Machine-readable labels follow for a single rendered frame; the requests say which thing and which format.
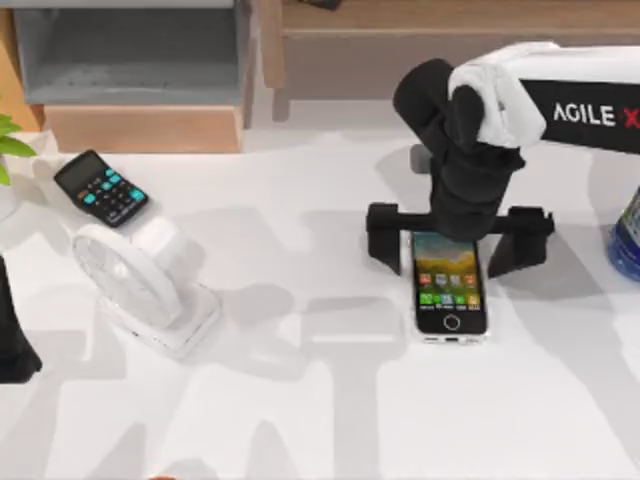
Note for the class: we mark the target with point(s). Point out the black smartphone with lit screen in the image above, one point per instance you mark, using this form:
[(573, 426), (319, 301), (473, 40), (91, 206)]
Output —
[(449, 295)]

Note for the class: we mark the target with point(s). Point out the blue bottle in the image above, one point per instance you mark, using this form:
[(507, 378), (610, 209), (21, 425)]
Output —
[(627, 240)]

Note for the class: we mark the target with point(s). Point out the wooden cupboard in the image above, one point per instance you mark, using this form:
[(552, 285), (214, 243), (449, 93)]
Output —
[(390, 45)]

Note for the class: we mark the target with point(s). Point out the white desk fan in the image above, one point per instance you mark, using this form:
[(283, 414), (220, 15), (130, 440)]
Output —
[(135, 280)]

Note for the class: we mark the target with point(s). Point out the pale wooden drawer front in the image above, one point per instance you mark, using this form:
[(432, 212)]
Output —
[(142, 127)]

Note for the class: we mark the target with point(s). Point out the black calculator with teal keys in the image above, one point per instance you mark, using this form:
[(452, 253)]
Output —
[(102, 190)]

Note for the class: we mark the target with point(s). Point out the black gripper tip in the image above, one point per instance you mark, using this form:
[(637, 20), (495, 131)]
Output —
[(12, 340)]

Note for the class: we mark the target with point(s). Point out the green plant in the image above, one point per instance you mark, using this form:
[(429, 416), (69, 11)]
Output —
[(12, 142)]

